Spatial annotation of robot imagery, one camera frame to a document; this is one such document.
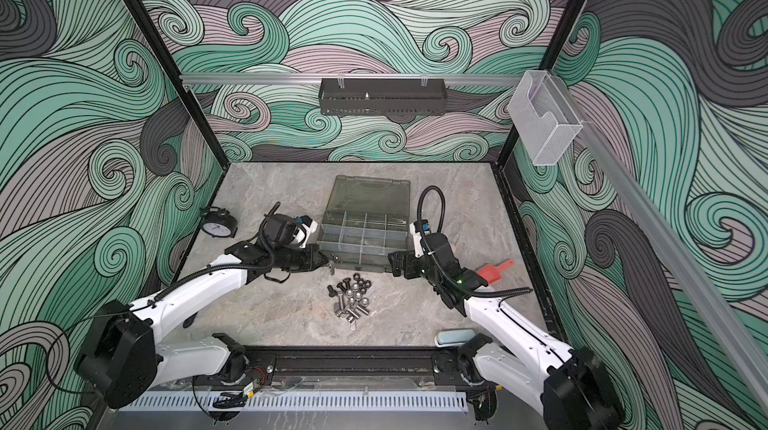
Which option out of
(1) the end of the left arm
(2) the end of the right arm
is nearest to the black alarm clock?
(1) the end of the left arm

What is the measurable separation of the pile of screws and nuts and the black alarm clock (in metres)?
0.40

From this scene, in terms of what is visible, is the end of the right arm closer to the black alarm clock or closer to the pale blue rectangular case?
the pale blue rectangular case

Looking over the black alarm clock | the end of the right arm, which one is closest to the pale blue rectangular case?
the end of the right arm

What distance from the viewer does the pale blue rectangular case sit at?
764 millimetres

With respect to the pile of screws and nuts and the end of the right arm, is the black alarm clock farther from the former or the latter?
the end of the right arm

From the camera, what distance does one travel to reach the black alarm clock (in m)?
0.94

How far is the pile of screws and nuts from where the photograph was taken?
2.73 ft

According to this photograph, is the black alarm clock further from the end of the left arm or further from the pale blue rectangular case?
the pale blue rectangular case

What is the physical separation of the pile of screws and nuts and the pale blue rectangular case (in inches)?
8.2

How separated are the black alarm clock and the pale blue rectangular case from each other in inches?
28.7

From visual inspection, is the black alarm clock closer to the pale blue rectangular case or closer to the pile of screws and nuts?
the pile of screws and nuts

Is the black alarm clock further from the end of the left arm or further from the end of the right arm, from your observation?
the end of the right arm
